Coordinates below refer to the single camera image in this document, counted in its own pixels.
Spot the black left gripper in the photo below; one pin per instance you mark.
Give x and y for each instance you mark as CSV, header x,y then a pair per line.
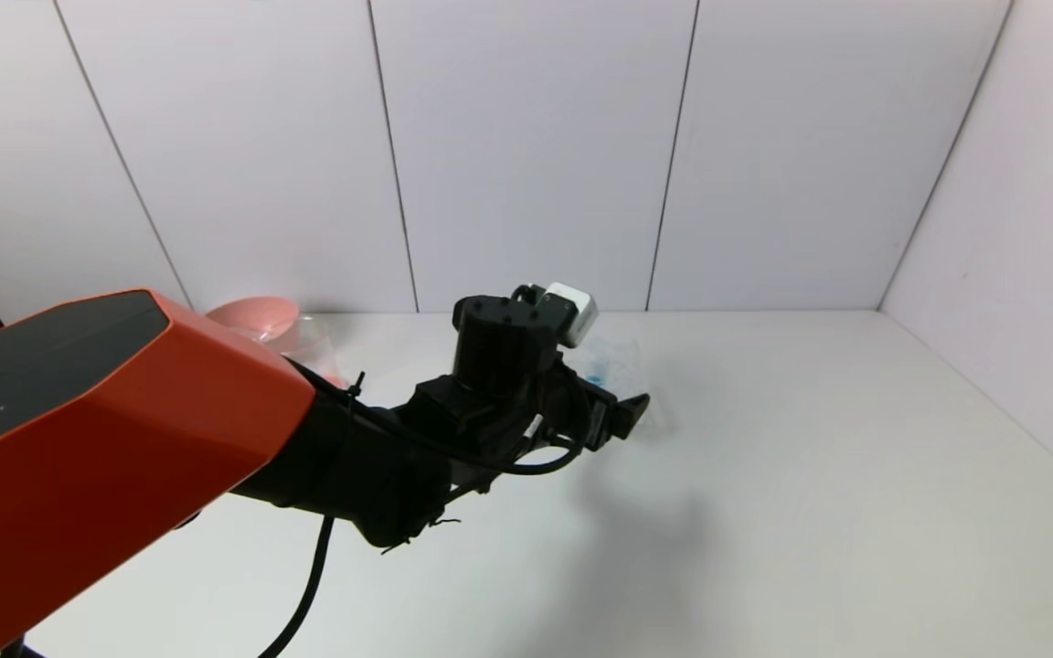
x,y
598,417

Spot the test tube with blue pigment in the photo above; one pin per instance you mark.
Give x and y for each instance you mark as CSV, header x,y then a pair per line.
x,y
596,375

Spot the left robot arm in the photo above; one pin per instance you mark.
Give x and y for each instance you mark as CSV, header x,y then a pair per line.
x,y
124,439

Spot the clear acrylic test tube rack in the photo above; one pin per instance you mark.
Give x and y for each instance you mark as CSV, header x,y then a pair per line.
x,y
627,366

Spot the clear glass beaker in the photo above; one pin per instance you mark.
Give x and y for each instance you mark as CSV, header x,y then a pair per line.
x,y
312,347

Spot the pink bowl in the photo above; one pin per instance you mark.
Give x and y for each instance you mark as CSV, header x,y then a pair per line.
x,y
257,315

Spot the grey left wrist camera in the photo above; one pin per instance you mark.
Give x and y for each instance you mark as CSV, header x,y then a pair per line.
x,y
572,311

